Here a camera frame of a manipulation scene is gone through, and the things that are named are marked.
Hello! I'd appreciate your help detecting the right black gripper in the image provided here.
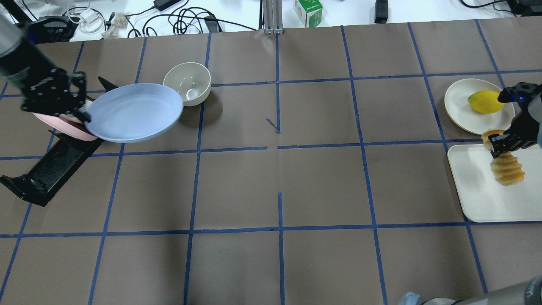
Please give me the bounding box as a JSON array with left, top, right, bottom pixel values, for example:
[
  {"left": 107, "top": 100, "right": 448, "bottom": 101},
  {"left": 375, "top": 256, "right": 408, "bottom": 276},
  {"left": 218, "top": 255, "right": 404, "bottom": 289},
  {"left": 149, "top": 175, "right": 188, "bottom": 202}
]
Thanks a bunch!
[{"left": 488, "top": 108, "right": 540, "bottom": 159}]

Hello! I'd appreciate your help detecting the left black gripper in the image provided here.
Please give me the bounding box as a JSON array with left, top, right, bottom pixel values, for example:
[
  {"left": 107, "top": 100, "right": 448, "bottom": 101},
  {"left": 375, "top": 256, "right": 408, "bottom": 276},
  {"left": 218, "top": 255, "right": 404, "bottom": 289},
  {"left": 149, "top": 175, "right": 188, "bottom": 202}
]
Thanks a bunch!
[{"left": 20, "top": 68, "right": 91, "bottom": 124}]

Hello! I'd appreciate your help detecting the yellow spiral bread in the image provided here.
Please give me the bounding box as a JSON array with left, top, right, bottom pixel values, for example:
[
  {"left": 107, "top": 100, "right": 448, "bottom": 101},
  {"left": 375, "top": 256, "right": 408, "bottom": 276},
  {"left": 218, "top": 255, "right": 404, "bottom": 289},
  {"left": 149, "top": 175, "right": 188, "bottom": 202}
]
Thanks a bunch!
[{"left": 490, "top": 152, "right": 525, "bottom": 186}]

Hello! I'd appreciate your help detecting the blue plate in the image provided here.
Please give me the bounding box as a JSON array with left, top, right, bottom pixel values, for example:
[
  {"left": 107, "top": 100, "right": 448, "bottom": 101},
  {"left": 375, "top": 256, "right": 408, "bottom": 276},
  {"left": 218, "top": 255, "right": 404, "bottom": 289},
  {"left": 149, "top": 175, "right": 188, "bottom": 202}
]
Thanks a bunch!
[{"left": 85, "top": 83, "right": 184, "bottom": 144}]

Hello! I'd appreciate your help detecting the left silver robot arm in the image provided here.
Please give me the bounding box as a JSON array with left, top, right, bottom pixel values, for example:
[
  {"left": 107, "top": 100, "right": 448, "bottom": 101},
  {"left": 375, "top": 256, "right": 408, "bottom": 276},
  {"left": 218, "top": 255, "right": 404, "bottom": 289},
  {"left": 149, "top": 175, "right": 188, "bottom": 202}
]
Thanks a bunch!
[{"left": 0, "top": 16, "right": 91, "bottom": 123}]

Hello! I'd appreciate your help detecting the pink plate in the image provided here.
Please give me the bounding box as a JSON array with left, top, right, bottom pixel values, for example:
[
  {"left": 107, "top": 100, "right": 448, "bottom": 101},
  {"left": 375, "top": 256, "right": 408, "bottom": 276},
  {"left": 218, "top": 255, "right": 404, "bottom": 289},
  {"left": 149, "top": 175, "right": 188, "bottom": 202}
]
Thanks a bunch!
[{"left": 32, "top": 113, "right": 97, "bottom": 141}]

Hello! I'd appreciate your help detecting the cream round plate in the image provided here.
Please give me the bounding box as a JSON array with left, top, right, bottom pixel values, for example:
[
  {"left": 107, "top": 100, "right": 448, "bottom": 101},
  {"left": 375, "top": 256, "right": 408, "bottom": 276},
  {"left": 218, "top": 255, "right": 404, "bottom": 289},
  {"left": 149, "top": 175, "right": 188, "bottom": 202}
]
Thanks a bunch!
[{"left": 445, "top": 78, "right": 515, "bottom": 135}]

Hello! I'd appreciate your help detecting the black plate rack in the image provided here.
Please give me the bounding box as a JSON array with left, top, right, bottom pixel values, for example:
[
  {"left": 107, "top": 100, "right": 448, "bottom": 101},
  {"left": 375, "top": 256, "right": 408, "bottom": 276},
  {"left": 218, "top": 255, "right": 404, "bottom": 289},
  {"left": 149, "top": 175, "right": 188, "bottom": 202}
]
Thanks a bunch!
[{"left": 0, "top": 76, "right": 119, "bottom": 207}]

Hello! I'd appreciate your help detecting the yellow lemon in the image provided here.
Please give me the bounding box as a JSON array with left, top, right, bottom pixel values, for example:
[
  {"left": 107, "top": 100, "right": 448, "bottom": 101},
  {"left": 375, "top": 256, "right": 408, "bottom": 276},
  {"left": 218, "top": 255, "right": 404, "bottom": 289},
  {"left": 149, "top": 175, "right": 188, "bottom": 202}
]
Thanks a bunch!
[{"left": 467, "top": 89, "right": 504, "bottom": 114}]

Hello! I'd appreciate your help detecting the white rectangular tray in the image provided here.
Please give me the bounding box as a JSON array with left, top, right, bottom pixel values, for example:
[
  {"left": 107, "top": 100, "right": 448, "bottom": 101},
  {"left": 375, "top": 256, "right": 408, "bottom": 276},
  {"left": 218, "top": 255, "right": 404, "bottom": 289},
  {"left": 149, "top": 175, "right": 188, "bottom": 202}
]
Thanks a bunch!
[{"left": 447, "top": 144, "right": 542, "bottom": 223}]

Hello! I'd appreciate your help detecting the cream bowl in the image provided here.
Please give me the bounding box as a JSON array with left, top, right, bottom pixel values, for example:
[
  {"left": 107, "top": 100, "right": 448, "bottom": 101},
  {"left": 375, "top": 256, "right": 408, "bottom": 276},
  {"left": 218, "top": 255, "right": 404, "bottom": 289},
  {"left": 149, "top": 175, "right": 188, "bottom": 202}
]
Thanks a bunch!
[{"left": 163, "top": 62, "right": 211, "bottom": 107}]

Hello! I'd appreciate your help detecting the black power adapter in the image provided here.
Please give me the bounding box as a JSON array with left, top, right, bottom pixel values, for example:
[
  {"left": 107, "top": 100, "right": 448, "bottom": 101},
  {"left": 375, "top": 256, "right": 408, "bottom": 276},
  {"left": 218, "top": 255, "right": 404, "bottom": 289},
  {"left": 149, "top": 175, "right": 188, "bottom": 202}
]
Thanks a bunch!
[{"left": 153, "top": 0, "right": 181, "bottom": 11}]

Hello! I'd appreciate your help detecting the green white carton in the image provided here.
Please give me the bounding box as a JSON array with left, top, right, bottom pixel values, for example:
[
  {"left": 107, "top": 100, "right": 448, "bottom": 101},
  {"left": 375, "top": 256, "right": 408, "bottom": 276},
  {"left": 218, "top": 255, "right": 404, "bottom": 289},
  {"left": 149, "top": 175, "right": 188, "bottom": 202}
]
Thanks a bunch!
[{"left": 293, "top": 0, "right": 323, "bottom": 28}]

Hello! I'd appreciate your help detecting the aluminium frame post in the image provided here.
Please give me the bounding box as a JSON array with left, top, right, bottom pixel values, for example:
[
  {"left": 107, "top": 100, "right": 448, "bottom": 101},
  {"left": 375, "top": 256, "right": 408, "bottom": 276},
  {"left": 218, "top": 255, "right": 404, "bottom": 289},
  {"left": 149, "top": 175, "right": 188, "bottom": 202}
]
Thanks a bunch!
[{"left": 259, "top": 0, "right": 284, "bottom": 35}]

